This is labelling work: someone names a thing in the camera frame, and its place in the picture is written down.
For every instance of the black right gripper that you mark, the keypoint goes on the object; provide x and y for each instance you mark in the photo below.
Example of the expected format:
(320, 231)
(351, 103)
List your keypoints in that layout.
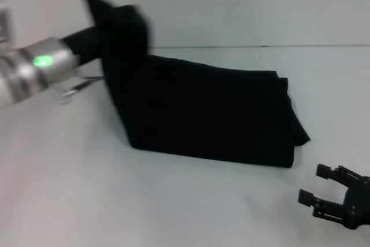
(358, 203)

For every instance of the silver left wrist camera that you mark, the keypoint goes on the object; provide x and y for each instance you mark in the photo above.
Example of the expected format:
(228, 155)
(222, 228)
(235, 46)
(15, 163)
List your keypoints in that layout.
(5, 24)

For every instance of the black shirt with FREE print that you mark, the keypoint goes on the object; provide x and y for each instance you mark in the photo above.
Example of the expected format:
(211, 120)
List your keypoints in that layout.
(188, 108)

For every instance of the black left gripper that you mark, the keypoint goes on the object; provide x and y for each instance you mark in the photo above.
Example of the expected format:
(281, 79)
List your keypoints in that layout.
(85, 43)

